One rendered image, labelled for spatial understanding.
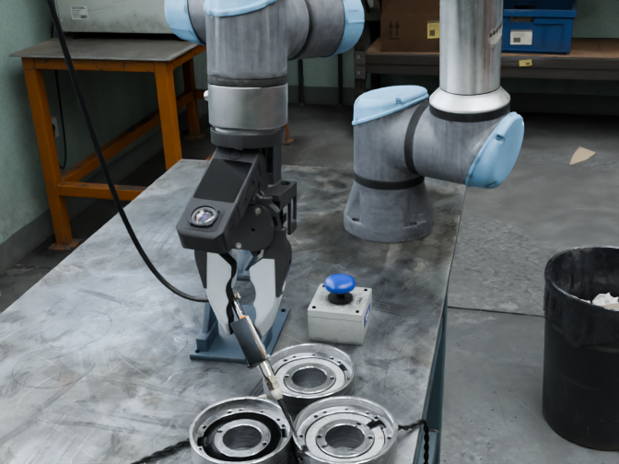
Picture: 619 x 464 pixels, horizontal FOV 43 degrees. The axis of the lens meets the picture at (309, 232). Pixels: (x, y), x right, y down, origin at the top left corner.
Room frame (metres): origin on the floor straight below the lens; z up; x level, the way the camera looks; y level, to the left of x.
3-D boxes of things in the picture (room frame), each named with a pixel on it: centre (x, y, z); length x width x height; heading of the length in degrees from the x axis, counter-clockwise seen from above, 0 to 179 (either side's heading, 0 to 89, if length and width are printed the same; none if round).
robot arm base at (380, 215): (1.20, -0.13, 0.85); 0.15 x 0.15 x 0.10
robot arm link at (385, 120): (1.19, -0.14, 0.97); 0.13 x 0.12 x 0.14; 53
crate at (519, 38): (4.15, -1.16, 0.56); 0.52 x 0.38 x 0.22; 72
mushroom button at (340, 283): (0.87, -0.04, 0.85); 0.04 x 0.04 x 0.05
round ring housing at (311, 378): (0.73, 0.01, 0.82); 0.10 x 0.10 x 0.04
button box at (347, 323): (0.88, -0.04, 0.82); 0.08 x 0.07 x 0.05; 165
